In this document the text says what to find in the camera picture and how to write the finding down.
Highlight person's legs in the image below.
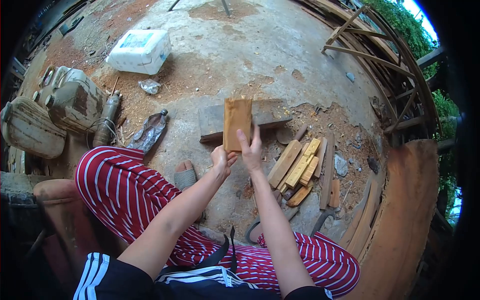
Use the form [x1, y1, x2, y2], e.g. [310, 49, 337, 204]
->
[75, 145, 361, 299]

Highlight pile of wooden blocks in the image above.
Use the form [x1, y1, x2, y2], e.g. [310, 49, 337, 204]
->
[267, 137, 341, 210]

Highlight person's right thumb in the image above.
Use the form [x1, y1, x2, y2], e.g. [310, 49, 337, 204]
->
[236, 129, 250, 152]

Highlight white foam box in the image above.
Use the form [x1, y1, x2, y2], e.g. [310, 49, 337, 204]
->
[106, 29, 172, 76]

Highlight person's right hand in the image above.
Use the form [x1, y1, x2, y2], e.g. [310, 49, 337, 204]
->
[236, 124, 263, 173]

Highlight stack of long wooden planks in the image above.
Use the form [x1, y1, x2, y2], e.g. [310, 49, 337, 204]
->
[338, 175, 384, 260]

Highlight grey weathered wooden plank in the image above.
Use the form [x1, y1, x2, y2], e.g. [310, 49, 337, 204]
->
[198, 99, 293, 143]

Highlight wooden frame structure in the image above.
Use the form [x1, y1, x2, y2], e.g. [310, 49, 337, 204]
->
[321, 5, 444, 136]

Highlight grey stone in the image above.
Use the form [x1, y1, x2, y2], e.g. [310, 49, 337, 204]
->
[334, 151, 350, 178]

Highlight crumpled silver plastic bag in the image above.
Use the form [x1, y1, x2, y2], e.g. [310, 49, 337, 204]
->
[126, 109, 169, 155]

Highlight grey dusty bottle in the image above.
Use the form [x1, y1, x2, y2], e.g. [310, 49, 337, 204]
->
[92, 89, 122, 148]

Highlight wooden handled tool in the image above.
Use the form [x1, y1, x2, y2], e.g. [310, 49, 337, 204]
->
[276, 124, 309, 145]

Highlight brown wooden board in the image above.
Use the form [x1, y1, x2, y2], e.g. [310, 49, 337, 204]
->
[223, 97, 253, 152]

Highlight small clear plastic bag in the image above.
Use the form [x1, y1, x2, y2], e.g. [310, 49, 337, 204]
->
[138, 78, 162, 95]

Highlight large rough wooden slab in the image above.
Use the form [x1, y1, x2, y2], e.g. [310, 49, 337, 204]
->
[347, 139, 440, 300]

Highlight dirty white jerry can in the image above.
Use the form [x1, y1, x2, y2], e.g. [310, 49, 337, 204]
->
[32, 65, 88, 109]
[45, 80, 108, 134]

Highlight dirty ribbed jerry can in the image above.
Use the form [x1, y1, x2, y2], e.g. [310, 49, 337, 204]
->
[1, 96, 68, 160]

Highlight person's body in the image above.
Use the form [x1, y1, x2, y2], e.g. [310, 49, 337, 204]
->
[73, 226, 333, 300]

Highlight person's left hand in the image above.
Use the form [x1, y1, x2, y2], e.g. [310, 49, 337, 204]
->
[210, 145, 239, 181]

